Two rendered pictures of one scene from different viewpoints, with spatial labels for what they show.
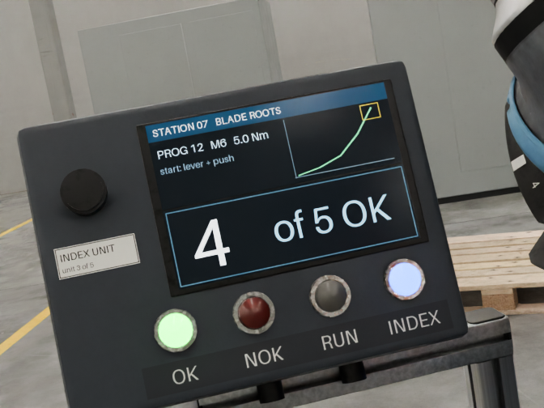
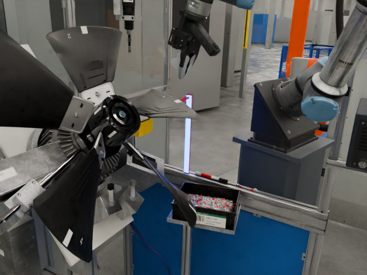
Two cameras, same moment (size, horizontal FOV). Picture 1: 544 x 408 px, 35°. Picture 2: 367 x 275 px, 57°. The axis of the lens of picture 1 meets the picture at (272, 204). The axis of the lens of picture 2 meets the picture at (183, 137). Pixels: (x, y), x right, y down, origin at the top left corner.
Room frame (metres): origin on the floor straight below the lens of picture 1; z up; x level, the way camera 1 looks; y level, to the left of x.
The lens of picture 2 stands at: (1.70, 0.12, 1.47)
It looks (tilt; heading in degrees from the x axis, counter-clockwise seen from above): 20 degrees down; 219
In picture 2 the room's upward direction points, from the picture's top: 2 degrees clockwise
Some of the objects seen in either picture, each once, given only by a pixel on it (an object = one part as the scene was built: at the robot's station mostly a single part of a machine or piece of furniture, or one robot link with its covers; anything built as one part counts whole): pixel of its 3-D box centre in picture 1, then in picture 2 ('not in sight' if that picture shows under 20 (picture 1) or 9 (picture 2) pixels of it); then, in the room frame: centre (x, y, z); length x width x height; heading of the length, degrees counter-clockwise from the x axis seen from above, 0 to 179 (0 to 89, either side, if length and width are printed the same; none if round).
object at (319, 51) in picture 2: not in sight; (311, 68); (-5.93, -2.52, 0.49); 1.27 x 0.88 x 0.98; 172
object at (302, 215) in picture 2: not in sight; (208, 187); (0.69, -0.57, 0.82); 0.90 x 0.04 x 0.08; 99
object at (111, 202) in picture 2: not in sight; (111, 194); (1.18, -0.57, 0.99); 0.02 x 0.02 x 0.06
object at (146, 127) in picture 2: not in sight; (131, 122); (0.75, -0.96, 1.02); 0.16 x 0.10 x 0.11; 99
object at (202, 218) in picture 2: not in sight; (207, 204); (0.84, -0.47, 0.85); 0.22 x 0.17 x 0.07; 115
